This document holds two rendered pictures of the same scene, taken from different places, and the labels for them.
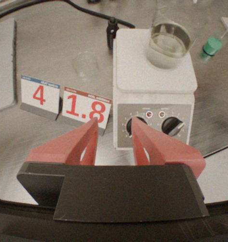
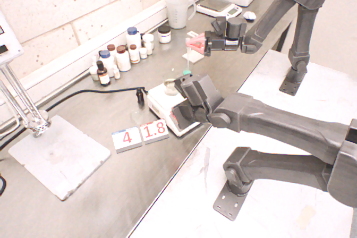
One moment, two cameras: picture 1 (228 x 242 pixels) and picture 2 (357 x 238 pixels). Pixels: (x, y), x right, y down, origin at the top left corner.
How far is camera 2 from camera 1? 0.64 m
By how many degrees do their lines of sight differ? 34
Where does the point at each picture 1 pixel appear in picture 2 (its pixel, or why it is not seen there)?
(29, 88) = (119, 137)
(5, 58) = (80, 137)
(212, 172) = not seen: hidden behind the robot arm
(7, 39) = (69, 128)
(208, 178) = not seen: hidden behind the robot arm
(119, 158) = (183, 139)
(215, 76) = not seen: hidden behind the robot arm
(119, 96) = (167, 112)
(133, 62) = (163, 99)
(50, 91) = (133, 132)
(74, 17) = (105, 98)
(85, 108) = (154, 129)
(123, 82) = (166, 106)
